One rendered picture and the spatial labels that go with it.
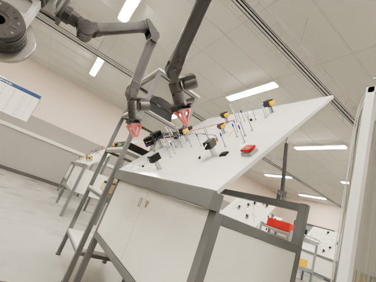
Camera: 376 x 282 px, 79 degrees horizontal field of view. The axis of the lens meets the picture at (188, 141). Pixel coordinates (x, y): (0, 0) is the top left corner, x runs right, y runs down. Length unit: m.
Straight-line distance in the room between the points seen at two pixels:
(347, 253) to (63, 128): 8.26
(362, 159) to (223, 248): 0.58
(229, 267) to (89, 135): 7.96
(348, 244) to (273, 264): 0.37
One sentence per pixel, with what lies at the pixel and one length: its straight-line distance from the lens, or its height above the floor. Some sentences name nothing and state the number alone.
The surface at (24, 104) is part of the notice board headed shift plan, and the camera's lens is 8.65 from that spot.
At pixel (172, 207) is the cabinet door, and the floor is 0.75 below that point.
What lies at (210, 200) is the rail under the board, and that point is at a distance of 0.85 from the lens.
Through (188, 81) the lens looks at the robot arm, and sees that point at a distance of 1.06.
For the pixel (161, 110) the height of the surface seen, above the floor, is 1.54.
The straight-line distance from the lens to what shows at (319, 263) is 7.94.
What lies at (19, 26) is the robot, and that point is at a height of 1.15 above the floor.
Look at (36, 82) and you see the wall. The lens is 8.83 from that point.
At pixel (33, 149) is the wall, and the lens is 8.52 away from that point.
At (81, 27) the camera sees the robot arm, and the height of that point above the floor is 1.41.
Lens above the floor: 0.77
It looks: 15 degrees up
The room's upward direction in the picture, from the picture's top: 21 degrees clockwise
